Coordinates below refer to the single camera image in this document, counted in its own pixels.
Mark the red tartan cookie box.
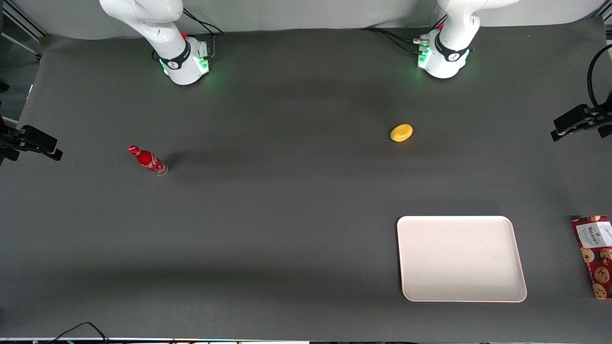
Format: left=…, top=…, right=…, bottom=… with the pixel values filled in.
left=572, top=215, right=612, bottom=300

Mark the white rectangular tray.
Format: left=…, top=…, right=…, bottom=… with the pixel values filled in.
left=397, top=215, right=527, bottom=303

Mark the yellow lemon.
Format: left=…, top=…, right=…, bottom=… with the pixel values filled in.
left=390, top=124, right=414, bottom=143

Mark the red soda bottle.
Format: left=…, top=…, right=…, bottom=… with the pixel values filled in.
left=128, top=145, right=169, bottom=176

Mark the black arm base cable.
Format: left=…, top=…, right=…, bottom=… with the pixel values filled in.
left=182, top=8, right=225, bottom=36
left=361, top=27, right=424, bottom=54

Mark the thin black table-edge cable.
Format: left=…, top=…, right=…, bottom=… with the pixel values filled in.
left=47, top=322, right=111, bottom=344

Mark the black camera clamp mount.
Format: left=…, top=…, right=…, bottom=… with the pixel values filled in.
left=0, top=124, right=63, bottom=163
left=551, top=93, right=612, bottom=142

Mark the black looped cable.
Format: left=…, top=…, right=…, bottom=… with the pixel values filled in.
left=587, top=43, right=612, bottom=115

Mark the aluminium frame bar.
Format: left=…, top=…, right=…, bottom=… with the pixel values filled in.
left=0, top=0, right=49, bottom=62

